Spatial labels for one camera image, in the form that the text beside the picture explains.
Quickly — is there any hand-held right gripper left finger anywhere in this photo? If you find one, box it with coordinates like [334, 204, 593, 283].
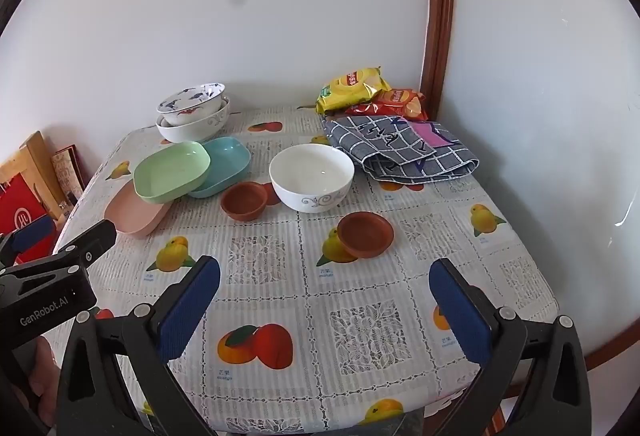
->
[56, 256, 222, 436]

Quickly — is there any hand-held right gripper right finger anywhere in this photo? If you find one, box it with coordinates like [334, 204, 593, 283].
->
[429, 258, 593, 436]

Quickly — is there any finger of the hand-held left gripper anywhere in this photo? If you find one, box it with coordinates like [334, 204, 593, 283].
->
[50, 219, 117, 277]
[0, 216, 56, 267]

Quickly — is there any pink plastic plate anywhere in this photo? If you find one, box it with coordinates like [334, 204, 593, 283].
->
[103, 180, 173, 237]

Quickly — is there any green plastic plate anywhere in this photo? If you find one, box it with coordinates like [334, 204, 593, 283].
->
[133, 141, 211, 204]

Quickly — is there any small brown clay bowl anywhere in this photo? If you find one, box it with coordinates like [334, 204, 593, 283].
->
[336, 212, 394, 260]
[220, 182, 270, 220]

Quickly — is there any blue plastic plate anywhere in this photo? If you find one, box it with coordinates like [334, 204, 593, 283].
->
[187, 136, 252, 199]

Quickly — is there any person's left hand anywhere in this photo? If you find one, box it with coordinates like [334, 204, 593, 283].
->
[27, 336, 63, 427]

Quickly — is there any red paper bag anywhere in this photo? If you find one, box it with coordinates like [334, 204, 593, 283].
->
[0, 176, 56, 264]

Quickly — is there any brown patterned box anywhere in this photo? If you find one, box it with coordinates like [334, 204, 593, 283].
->
[50, 145, 87, 211]

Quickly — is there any fruit print tablecloth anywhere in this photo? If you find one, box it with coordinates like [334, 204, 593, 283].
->
[42, 104, 560, 434]

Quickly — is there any large white scroll-pattern bowl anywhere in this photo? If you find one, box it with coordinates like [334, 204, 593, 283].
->
[155, 96, 232, 144]

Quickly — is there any brown wooden baseboard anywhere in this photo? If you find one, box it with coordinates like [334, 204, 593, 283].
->
[582, 321, 640, 373]

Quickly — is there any bat print porcelain bowl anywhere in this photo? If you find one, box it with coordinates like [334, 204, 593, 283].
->
[156, 82, 226, 127]

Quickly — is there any grey checked cloth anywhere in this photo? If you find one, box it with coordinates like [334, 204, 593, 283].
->
[321, 115, 480, 187]

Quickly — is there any red chip bag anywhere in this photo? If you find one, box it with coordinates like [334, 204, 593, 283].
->
[345, 88, 430, 121]

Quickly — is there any yellow chip bag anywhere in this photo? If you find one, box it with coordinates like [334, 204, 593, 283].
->
[316, 66, 392, 115]

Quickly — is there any brown wooden door frame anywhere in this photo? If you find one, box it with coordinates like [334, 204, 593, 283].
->
[419, 0, 457, 123]

